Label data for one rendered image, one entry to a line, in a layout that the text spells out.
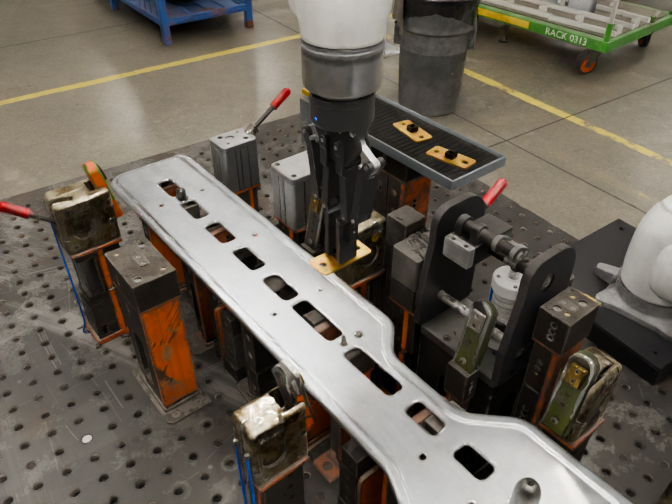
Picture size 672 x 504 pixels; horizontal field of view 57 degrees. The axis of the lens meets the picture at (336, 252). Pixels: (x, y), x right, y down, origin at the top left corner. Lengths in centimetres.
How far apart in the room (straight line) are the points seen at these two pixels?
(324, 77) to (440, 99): 329
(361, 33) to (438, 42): 313
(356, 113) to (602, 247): 107
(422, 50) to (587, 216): 137
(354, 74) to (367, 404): 45
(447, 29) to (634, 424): 278
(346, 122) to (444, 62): 316
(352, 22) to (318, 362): 50
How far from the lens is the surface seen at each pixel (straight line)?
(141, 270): 109
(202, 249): 116
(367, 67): 67
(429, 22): 372
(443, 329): 104
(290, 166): 117
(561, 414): 91
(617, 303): 149
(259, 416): 82
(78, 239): 130
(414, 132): 118
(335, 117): 69
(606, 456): 129
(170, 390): 126
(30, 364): 148
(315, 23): 65
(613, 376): 91
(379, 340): 97
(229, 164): 138
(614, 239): 170
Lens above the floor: 169
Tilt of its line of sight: 38 degrees down
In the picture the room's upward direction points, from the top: straight up
